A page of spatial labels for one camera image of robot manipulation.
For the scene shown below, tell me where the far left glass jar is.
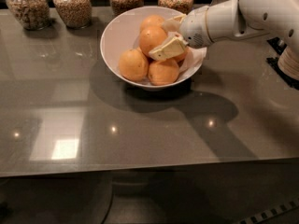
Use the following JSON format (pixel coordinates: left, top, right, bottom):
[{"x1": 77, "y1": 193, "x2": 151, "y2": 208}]
[{"x1": 6, "y1": 0, "x2": 50, "y2": 31}]

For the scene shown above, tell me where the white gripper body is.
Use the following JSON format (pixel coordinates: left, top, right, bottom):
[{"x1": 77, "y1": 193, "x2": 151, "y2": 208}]
[{"x1": 179, "y1": 6, "x2": 212, "y2": 49}]

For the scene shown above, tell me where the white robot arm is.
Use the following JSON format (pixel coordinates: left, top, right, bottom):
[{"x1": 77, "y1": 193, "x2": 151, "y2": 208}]
[{"x1": 149, "y1": 0, "x2": 299, "y2": 79}]

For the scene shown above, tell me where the white ceramic bowl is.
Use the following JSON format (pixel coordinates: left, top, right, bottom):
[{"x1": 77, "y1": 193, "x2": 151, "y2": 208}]
[{"x1": 100, "y1": 6, "x2": 206, "y2": 91}]

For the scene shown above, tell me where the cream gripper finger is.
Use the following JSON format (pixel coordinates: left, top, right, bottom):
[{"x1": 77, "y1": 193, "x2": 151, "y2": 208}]
[
  {"x1": 149, "y1": 35, "x2": 188, "y2": 61},
  {"x1": 162, "y1": 14, "x2": 186, "y2": 32}
]

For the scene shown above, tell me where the orange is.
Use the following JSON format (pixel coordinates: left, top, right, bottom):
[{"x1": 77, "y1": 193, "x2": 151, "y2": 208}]
[
  {"x1": 139, "y1": 26, "x2": 167, "y2": 57},
  {"x1": 173, "y1": 47, "x2": 189, "y2": 63},
  {"x1": 148, "y1": 59, "x2": 179, "y2": 86},
  {"x1": 119, "y1": 49, "x2": 149, "y2": 82},
  {"x1": 139, "y1": 15, "x2": 164, "y2": 32}
]

